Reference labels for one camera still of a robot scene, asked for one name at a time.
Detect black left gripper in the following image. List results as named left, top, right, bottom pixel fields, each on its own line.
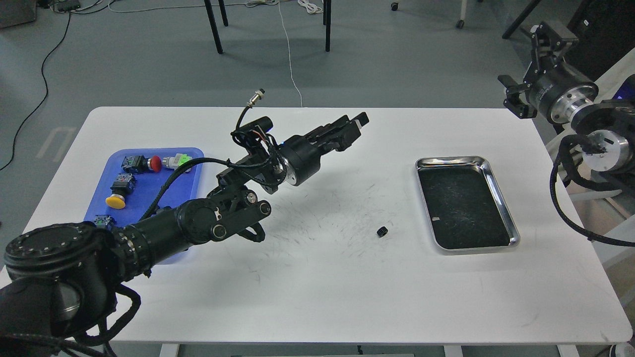
left=277, top=112, right=370, bottom=186

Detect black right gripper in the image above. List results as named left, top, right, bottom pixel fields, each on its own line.
left=498, top=21, right=599, bottom=125

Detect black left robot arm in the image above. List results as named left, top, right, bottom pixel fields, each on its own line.
left=1, top=89, right=369, bottom=357

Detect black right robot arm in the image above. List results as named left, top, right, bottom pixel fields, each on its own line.
left=498, top=22, right=635, bottom=247

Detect silver metal tray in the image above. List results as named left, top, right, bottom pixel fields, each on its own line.
left=415, top=156, right=521, bottom=254

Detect blue plastic tray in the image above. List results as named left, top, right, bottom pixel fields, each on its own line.
left=83, top=147, right=205, bottom=265

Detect black equipment case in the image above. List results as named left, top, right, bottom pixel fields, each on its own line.
left=565, top=0, right=635, bottom=81

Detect black chair legs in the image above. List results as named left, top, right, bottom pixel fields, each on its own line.
left=203, top=0, right=332, bottom=54

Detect white floor cable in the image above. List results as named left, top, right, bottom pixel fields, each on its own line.
left=108, top=0, right=324, bottom=108

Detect green and white switch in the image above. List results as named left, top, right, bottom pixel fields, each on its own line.
left=161, top=153, right=193, bottom=171

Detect red push button switch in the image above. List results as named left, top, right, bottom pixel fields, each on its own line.
left=121, top=155, right=162, bottom=174

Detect yellow push button switch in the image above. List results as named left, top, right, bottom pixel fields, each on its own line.
left=105, top=173, right=136, bottom=209

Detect green push button switch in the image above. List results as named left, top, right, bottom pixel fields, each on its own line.
left=93, top=215, right=117, bottom=230

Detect black floor cable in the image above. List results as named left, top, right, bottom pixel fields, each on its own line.
left=0, top=0, right=82, bottom=170

